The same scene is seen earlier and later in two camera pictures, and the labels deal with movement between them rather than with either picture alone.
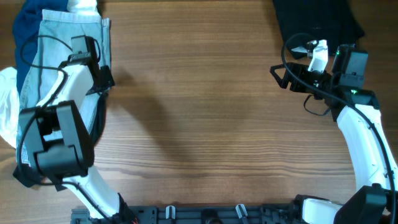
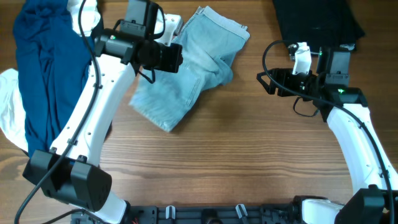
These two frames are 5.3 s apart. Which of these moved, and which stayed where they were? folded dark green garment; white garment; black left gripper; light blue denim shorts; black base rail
Moved: black left gripper; light blue denim shorts
Stayed: folded dark green garment; black base rail; white garment
